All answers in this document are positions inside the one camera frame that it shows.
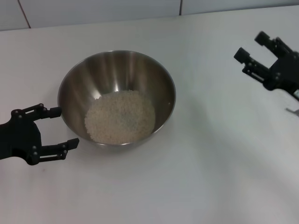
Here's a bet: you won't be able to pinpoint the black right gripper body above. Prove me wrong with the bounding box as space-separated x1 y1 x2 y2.
262 51 299 101

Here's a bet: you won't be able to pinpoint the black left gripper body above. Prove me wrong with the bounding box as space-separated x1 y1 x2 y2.
0 109 44 167

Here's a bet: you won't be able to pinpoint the large stainless steel bowl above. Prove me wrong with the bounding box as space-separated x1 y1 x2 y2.
57 50 177 151

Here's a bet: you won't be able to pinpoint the white rice grains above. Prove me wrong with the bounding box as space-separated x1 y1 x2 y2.
84 90 157 145

